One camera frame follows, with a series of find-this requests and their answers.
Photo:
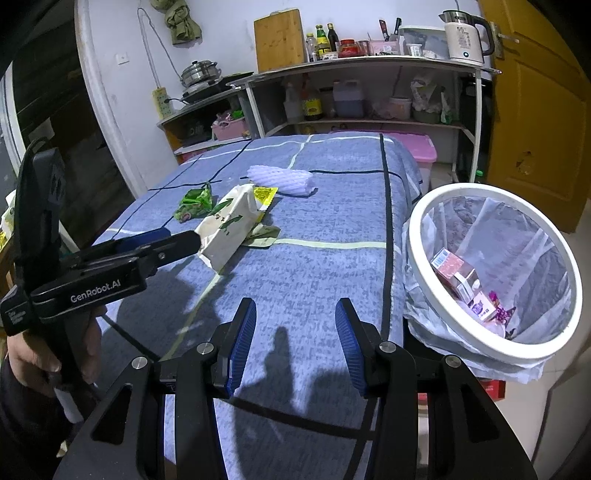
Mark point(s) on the yellow label soy bottle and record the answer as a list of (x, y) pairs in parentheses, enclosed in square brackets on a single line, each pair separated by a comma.
[(312, 104)]

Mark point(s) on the pink knife holder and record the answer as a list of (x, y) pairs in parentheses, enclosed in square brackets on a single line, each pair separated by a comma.
[(383, 47)]

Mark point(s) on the person's left hand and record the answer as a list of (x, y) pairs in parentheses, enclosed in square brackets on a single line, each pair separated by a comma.
[(27, 364)]

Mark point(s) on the blue checked blanket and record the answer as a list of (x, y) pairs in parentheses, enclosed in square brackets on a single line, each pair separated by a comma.
[(314, 277)]

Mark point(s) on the green cap sauce bottle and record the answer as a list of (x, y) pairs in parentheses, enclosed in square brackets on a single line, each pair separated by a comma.
[(322, 41)]

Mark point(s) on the bundle of plastic bags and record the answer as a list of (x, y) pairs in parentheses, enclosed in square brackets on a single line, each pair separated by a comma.
[(427, 94)]

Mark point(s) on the pink small bucket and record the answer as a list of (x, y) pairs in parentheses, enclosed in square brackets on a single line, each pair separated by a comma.
[(399, 108)]

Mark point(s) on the white foam fruit net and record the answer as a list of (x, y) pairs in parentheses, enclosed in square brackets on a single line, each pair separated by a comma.
[(281, 180)]

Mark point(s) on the red jar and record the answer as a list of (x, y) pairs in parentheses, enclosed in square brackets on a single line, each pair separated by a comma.
[(347, 48)]

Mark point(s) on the white red small carton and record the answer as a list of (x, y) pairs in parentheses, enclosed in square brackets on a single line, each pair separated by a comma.
[(466, 284)]

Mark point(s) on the white shelf unit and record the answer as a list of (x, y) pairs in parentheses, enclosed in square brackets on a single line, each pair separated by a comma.
[(369, 62)]

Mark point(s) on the white electric kettle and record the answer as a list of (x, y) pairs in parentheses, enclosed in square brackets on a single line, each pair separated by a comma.
[(464, 39)]

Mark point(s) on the white plastic bottle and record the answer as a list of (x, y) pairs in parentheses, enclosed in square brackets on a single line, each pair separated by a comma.
[(292, 106)]

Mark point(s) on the beige paper bag green print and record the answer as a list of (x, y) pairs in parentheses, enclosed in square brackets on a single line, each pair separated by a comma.
[(226, 226)]

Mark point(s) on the steel pot with lid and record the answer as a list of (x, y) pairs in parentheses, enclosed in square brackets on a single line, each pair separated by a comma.
[(199, 74)]

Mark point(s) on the purple small box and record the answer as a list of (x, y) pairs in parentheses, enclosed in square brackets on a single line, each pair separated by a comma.
[(482, 307)]

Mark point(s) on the white wall switch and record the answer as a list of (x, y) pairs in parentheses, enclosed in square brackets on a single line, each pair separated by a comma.
[(122, 57)]

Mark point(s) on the clear plastic container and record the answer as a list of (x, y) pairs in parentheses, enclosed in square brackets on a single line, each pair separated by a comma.
[(422, 39)]

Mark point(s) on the yellow wooden door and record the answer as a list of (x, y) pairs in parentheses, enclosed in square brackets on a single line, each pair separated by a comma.
[(540, 115)]

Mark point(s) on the red box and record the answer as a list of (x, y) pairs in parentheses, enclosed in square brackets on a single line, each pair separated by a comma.
[(493, 388)]

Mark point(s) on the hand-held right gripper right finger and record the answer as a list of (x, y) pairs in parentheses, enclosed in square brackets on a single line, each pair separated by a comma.
[(348, 350)]

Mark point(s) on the green hanging cloth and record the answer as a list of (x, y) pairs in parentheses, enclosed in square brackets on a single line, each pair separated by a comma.
[(182, 25)]

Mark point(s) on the pink lidded storage box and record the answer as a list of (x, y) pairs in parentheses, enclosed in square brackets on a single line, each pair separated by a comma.
[(422, 150)]

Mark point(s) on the person's left forearm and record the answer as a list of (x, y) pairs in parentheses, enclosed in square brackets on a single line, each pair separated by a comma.
[(23, 429)]

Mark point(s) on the low wooden cabinet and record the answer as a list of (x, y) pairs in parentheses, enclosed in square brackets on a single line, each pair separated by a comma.
[(203, 107)]

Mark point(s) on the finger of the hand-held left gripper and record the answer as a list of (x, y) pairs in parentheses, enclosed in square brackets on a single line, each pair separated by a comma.
[(143, 237), (180, 244)]

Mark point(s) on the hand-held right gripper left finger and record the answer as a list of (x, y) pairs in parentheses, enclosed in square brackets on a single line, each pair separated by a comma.
[(242, 346)]

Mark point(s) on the green cap plastic bottle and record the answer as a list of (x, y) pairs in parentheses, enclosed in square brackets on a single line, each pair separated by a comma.
[(480, 175)]

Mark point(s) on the black induction cooker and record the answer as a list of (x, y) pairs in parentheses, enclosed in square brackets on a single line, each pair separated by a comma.
[(203, 94)]

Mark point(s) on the pale yellow power strip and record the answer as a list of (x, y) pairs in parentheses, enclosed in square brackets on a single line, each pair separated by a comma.
[(162, 102)]

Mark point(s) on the pale green packet yellow label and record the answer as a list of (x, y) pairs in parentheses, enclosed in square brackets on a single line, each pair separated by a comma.
[(265, 196)]

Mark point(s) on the white-rimmed lined trash bin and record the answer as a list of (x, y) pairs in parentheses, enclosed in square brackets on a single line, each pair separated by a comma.
[(521, 258)]

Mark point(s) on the clear small bottle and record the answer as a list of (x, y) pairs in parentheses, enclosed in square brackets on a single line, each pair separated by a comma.
[(312, 48)]

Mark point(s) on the wooden cutting board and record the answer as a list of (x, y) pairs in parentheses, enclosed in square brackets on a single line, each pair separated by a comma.
[(277, 44)]

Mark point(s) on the dark liquid jug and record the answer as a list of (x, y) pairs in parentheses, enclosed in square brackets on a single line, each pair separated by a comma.
[(348, 99)]

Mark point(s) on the pink plastic basket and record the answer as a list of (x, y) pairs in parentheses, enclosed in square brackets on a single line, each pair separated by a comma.
[(228, 129)]

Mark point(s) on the green snack wrapper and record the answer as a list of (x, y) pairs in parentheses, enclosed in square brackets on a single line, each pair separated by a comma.
[(194, 205)]

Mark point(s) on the tissue pack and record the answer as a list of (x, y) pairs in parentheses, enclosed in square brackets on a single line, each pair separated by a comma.
[(5, 221)]

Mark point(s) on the magenta foil wrapper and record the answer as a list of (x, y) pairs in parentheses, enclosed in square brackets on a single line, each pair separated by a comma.
[(504, 311)]

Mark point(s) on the pink small carton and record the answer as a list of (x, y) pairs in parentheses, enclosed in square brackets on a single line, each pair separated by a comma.
[(445, 264)]

